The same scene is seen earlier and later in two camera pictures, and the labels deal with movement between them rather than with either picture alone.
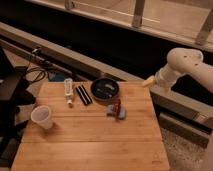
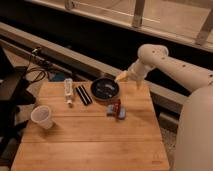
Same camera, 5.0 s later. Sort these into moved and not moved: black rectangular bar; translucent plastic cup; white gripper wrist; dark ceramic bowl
Moved: white gripper wrist
Not moved: dark ceramic bowl; black rectangular bar; translucent plastic cup
